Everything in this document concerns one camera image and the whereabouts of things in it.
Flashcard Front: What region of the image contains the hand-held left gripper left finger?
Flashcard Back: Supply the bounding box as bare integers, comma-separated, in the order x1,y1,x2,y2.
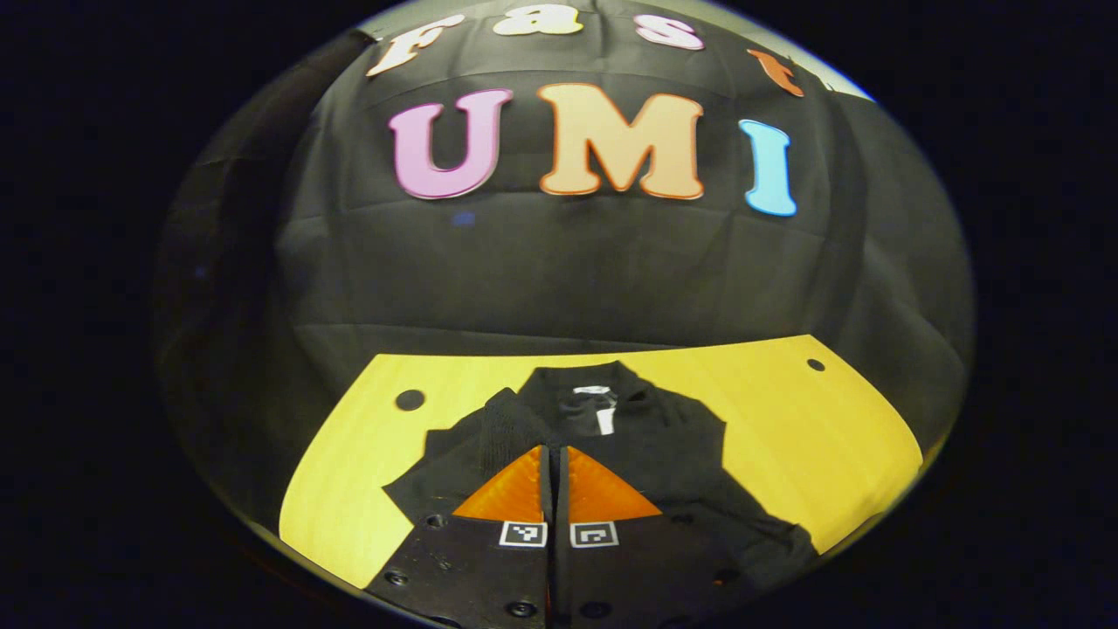
365,443,554,629

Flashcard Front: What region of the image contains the black backdrop cloth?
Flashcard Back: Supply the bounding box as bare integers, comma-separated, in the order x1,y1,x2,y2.
153,0,976,525

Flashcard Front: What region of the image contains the black jacket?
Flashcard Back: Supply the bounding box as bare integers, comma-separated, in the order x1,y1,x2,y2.
381,359,822,597

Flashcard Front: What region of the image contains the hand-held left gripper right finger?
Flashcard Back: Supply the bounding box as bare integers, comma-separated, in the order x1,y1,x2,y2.
556,445,763,629

